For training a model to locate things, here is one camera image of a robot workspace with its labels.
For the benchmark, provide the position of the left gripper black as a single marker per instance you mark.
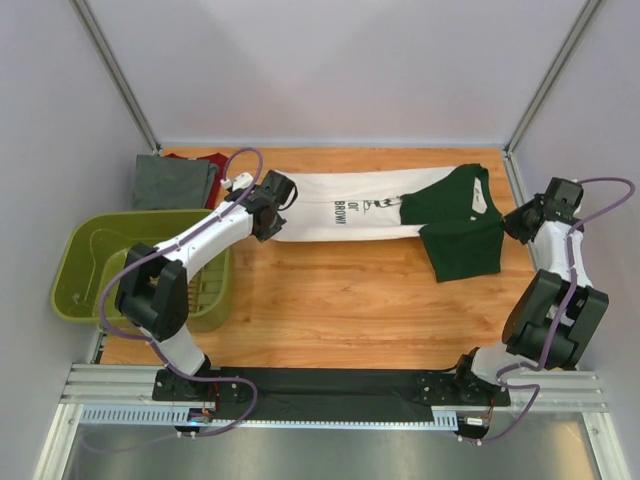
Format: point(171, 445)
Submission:
point(265, 235)

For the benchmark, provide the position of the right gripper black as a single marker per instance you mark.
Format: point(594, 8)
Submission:
point(509, 221)

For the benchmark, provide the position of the white and green t-shirt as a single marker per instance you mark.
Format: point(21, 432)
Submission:
point(450, 209)

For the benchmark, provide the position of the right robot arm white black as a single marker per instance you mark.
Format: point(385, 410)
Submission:
point(557, 315)

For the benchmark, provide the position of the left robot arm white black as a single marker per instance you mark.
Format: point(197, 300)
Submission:
point(153, 287)

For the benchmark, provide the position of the folded red t-shirt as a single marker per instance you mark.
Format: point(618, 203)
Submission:
point(217, 162)

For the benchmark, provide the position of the folded grey t-shirt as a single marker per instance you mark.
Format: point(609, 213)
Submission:
point(164, 183)

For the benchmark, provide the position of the green plastic basket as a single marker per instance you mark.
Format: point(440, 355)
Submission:
point(97, 251)

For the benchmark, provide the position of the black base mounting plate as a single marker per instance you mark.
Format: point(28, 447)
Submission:
point(331, 395)

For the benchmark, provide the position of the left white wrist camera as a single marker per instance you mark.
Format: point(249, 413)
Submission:
point(242, 181)

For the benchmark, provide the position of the right aluminium frame post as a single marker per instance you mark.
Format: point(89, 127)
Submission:
point(577, 31)

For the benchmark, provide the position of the aluminium frame post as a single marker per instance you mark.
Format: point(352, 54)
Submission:
point(98, 39)
point(577, 31)

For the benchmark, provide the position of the left aluminium frame post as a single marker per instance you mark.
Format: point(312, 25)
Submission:
point(98, 39)

